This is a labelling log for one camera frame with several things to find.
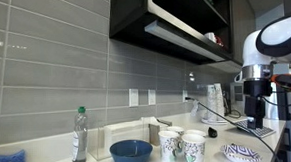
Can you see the dark base cabinet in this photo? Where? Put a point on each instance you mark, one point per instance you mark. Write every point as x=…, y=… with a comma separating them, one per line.
x=287, y=143

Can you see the clear acrylic box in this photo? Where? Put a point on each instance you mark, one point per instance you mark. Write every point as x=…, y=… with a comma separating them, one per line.
x=98, y=143

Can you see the black orange wrist camera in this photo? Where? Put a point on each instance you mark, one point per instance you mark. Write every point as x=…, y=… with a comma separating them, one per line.
x=287, y=80

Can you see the grey keyboard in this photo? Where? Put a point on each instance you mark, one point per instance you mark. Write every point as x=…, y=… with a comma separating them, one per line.
x=258, y=129

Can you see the dark upper wall cabinet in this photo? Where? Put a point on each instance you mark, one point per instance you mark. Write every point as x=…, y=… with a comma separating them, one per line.
x=132, y=15

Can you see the white crumpled item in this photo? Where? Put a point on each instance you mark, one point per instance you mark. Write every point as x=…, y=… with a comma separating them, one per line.
x=195, y=108

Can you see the white plate stack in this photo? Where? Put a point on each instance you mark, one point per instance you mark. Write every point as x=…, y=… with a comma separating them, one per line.
x=214, y=121

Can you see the red cabinet item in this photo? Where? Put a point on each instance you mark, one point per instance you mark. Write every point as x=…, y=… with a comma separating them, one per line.
x=219, y=41

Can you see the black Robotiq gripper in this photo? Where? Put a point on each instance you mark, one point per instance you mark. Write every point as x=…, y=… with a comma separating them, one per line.
x=255, y=105

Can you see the white mug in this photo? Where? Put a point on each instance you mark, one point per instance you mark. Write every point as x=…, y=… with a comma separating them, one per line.
x=210, y=37

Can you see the patterned white paper cup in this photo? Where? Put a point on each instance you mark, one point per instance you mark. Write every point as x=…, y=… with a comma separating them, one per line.
x=176, y=129
x=193, y=152
x=169, y=146

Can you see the stainless steel appliance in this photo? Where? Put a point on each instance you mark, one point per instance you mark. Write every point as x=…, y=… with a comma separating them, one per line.
x=271, y=112

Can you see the purple patterned paper plate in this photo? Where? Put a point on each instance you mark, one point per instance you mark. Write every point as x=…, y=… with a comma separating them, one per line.
x=241, y=153

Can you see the grey panel appliance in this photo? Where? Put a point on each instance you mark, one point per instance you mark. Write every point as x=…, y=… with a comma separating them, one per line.
x=238, y=92

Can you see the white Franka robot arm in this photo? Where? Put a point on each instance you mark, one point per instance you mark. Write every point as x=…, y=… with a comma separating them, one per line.
x=283, y=33

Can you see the dark blue bowl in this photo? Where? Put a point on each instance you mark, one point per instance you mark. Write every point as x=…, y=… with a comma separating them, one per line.
x=131, y=157

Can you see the white napkins stack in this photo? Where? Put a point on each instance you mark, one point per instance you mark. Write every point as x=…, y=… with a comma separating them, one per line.
x=151, y=120

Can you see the grey under-cabinet light bar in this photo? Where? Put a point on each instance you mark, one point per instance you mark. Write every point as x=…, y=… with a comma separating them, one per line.
x=180, y=39

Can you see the tall stack of paper cups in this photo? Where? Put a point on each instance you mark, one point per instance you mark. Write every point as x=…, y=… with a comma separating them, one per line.
x=211, y=102
x=219, y=100

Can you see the white wall outlet with plug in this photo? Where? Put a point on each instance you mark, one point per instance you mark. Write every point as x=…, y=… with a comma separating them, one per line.
x=185, y=96

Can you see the small black block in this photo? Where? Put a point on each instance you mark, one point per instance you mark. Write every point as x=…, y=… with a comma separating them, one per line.
x=212, y=132

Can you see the clear bottle green cap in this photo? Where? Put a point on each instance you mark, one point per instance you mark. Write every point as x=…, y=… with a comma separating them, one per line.
x=79, y=138

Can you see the grey napkin holder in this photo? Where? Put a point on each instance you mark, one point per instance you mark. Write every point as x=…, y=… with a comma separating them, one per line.
x=154, y=134

